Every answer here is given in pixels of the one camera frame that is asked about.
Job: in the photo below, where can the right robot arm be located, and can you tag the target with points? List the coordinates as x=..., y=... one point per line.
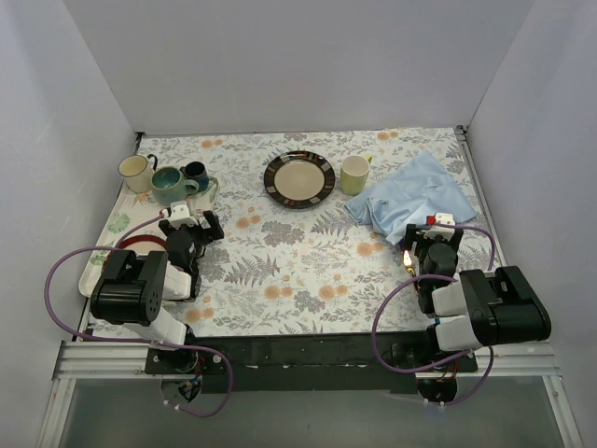
x=485, y=308

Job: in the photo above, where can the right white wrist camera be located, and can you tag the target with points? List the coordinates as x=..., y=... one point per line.
x=439, y=219

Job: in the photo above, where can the teal glazed mug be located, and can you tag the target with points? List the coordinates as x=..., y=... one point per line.
x=169, y=185

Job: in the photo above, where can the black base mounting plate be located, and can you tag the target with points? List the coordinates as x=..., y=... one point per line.
x=313, y=362

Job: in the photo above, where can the light blue cloth napkin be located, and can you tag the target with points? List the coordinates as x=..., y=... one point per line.
x=418, y=189

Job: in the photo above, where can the red rimmed plate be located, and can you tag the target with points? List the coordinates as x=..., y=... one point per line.
x=143, y=244

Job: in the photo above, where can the dark rimmed dinner plate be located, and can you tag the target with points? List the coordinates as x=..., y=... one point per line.
x=299, y=179

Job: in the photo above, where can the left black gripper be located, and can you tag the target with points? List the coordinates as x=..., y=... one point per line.
x=201, y=229

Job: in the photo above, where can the light green mug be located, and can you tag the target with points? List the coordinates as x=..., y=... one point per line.
x=354, y=172

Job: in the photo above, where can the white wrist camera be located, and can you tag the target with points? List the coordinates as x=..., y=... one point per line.
x=179, y=214
x=439, y=219

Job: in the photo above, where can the iridescent gold knife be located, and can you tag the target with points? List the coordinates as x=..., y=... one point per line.
x=408, y=263

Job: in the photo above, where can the cream mug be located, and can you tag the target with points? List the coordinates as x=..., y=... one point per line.
x=137, y=171

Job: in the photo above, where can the floral tablecloth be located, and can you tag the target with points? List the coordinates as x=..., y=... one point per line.
x=284, y=271

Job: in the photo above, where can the dark blue mug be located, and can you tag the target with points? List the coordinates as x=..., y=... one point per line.
x=196, y=171

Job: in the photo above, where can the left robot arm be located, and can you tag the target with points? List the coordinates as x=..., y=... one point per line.
x=132, y=287

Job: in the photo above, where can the aluminium frame rail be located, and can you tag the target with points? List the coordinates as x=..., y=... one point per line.
x=91, y=360

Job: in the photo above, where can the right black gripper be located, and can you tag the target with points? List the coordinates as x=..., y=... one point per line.
x=415, y=234

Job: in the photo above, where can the floral white tray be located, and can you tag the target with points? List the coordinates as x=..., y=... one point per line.
x=132, y=209

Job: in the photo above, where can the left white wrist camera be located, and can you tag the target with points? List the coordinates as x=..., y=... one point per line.
x=179, y=214

